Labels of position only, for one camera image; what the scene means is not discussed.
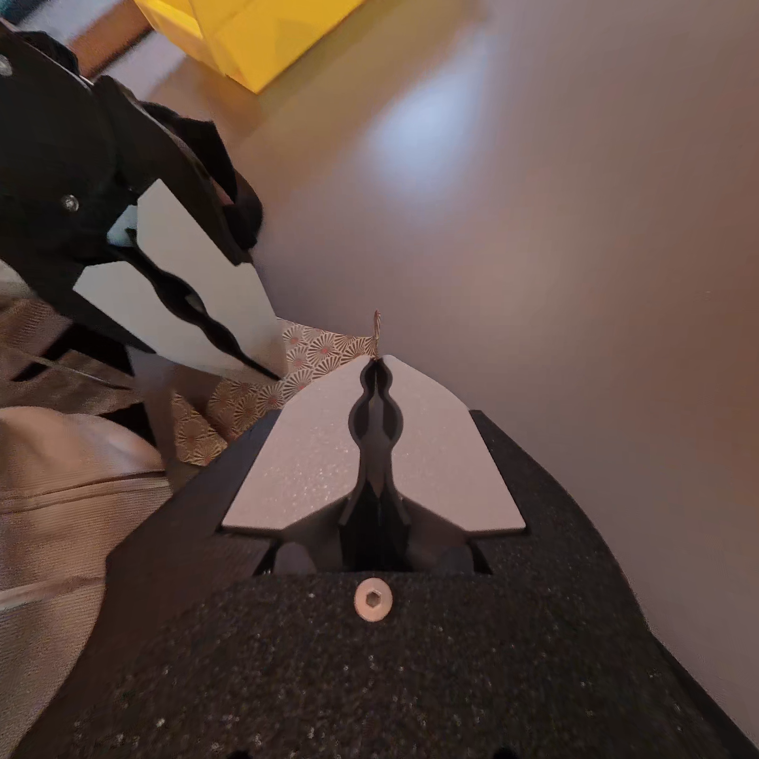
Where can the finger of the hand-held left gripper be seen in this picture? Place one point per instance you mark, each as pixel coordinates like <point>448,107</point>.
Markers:
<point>202,261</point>
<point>142,314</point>

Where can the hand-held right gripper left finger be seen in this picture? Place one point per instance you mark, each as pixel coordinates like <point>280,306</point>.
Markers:
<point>303,463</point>

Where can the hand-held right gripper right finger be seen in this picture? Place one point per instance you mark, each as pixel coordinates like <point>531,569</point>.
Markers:
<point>451,463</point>

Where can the brown fan pattern origami paper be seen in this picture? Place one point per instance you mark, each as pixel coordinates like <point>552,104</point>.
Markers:
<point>308,350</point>

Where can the yellow box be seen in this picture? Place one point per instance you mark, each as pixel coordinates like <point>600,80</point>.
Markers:
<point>255,36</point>

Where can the person's light jacket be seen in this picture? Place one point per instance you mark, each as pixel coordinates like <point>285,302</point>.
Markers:
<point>59,534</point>

